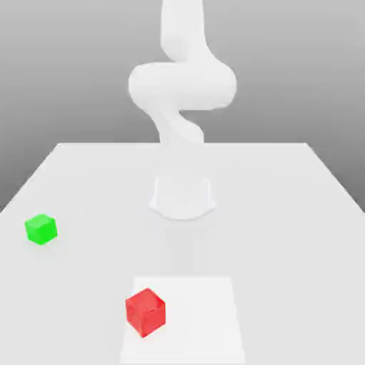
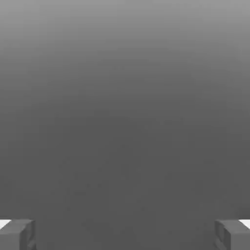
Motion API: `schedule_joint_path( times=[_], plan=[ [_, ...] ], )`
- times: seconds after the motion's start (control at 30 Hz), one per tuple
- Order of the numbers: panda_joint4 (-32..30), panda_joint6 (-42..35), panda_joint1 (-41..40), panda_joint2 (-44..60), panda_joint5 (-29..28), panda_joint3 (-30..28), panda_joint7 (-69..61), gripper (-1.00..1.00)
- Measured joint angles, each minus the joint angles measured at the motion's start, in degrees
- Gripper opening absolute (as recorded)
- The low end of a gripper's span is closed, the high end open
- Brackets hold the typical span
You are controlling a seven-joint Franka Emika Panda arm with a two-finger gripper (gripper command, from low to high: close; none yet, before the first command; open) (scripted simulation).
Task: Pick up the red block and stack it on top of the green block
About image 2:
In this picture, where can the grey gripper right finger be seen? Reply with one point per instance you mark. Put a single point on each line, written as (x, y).
(236, 236)

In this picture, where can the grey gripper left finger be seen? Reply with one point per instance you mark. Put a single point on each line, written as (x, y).
(13, 236)

